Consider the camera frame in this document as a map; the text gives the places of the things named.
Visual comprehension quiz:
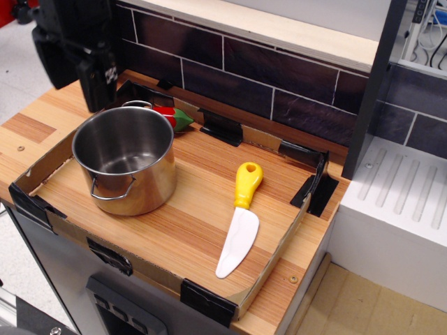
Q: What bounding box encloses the cardboard fence with black tape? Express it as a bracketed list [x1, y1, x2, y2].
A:
[1, 82, 348, 334]

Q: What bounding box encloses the white ridged drainboard sink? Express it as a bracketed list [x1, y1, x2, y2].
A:
[337, 135, 447, 252]

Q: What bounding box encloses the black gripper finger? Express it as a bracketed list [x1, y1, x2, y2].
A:
[32, 33, 78, 89]
[76, 52, 118, 112]

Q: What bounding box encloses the dark grey cabinet post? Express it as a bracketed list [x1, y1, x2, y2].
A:
[342, 0, 411, 180]

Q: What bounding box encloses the red green toy pepper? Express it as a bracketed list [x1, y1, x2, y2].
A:
[153, 107, 194, 133]

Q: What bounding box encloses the stainless steel pot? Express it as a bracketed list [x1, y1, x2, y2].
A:
[72, 106, 177, 216]

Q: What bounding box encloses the white power strip with cables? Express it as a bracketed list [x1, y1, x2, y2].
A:
[400, 1, 446, 72]

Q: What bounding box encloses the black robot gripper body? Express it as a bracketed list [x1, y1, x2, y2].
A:
[31, 1, 112, 65]

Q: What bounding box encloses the black caster wheel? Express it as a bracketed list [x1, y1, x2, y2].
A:
[11, 0, 33, 25]

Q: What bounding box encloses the grey oven control panel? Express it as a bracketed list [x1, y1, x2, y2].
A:
[86, 276, 168, 335]

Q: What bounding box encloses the yellow handled white toy knife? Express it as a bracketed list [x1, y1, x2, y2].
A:
[215, 162, 263, 279]

